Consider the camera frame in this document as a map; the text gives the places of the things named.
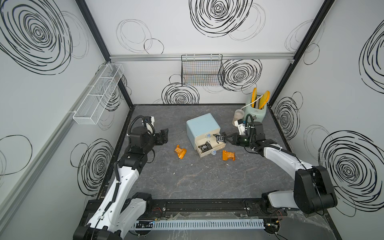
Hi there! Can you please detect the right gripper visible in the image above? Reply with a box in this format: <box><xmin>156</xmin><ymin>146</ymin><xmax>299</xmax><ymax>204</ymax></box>
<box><xmin>224</xmin><ymin>132</ymin><xmax>254</xmax><ymax>148</ymax></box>

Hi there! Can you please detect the light blue drawer box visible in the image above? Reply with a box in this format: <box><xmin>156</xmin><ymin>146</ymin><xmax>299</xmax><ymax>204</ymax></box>
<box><xmin>186</xmin><ymin>113</ymin><xmax>226</xmax><ymax>158</ymax></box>

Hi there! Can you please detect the black cookie packet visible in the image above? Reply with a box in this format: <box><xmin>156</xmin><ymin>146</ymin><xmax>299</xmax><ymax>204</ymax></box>
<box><xmin>199</xmin><ymin>142</ymin><xmax>212</xmax><ymax>153</ymax></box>
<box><xmin>214</xmin><ymin>134</ymin><xmax>226</xmax><ymax>144</ymax></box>

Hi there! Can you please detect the orange cookie packet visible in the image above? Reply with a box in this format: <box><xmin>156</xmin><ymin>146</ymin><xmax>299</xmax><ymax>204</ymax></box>
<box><xmin>175</xmin><ymin>145</ymin><xmax>187</xmax><ymax>160</ymax></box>
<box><xmin>222</xmin><ymin>150</ymin><xmax>236</xmax><ymax>161</ymax></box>

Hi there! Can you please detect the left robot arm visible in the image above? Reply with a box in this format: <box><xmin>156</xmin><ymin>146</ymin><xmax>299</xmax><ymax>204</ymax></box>
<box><xmin>73</xmin><ymin>116</ymin><xmax>169</xmax><ymax>240</ymax></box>

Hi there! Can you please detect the clear jar with oats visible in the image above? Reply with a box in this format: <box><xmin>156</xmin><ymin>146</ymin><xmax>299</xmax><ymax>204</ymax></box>
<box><xmin>232</xmin><ymin>109</ymin><xmax>245</xmax><ymax>127</ymax></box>

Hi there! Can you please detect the mint green toaster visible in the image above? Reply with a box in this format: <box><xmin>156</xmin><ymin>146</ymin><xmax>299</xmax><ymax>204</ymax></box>
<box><xmin>244</xmin><ymin>105</ymin><xmax>268</xmax><ymax>123</ymax></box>

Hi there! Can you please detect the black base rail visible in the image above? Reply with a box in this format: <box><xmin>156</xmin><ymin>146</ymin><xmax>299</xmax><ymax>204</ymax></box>
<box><xmin>86</xmin><ymin>197</ymin><xmax>326</xmax><ymax>217</ymax></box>

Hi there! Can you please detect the black wire wall basket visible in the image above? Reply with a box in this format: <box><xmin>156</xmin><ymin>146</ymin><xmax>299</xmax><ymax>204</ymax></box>
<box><xmin>181</xmin><ymin>54</ymin><xmax>223</xmax><ymax>87</ymax></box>

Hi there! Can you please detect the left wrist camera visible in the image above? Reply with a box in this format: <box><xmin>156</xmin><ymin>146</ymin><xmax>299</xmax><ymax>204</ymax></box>
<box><xmin>143</xmin><ymin>116</ymin><xmax>155</xmax><ymax>134</ymax></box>

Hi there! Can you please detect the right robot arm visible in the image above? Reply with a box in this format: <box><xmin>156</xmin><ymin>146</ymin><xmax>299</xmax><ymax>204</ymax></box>
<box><xmin>223</xmin><ymin>115</ymin><xmax>338</xmax><ymax>215</ymax></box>

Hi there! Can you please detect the white slotted cable duct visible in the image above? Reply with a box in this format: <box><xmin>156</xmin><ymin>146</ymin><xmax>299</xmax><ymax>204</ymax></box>
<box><xmin>131</xmin><ymin>219</ymin><xmax>265</xmax><ymax>231</ymax></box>

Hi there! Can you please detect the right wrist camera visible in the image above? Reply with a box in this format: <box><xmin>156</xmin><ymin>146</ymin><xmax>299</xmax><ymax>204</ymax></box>
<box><xmin>234</xmin><ymin>119</ymin><xmax>246</xmax><ymax>135</ymax></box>

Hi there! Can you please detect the white mesh wall shelf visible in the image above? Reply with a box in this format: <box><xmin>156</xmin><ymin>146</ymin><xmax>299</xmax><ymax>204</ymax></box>
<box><xmin>73</xmin><ymin>63</ymin><xmax>124</xmax><ymax>125</ymax></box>

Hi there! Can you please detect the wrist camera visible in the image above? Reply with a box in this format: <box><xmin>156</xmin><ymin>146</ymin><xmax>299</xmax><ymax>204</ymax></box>
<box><xmin>234</xmin><ymin>119</ymin><xmax>246</xmax><ymax>135</ymax></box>
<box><xmin>143</xmin><ymin>116</ymin><xmax>155</xmax><ymax>134</ymax></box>

